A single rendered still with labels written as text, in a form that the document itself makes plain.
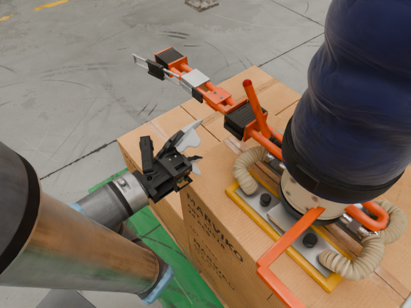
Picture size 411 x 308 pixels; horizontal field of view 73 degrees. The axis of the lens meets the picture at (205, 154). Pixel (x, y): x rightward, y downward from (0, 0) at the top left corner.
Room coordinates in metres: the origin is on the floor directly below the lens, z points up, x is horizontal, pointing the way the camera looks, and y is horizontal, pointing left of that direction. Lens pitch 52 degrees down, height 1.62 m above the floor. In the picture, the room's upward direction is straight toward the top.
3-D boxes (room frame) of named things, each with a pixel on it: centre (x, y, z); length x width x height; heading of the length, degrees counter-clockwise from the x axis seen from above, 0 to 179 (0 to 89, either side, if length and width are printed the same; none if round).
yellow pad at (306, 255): (0.29, -0.20, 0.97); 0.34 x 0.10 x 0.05; 41
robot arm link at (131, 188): (0.32, 0.17, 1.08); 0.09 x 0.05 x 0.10; 41
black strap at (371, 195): (0.35, -0.27, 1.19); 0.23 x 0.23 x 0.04
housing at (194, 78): (0.71, 0.03, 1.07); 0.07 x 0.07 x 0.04; 41
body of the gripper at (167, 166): (0.36, 0.10, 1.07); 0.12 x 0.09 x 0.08; 131
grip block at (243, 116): (0.54, -0.11, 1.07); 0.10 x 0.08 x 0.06; 131
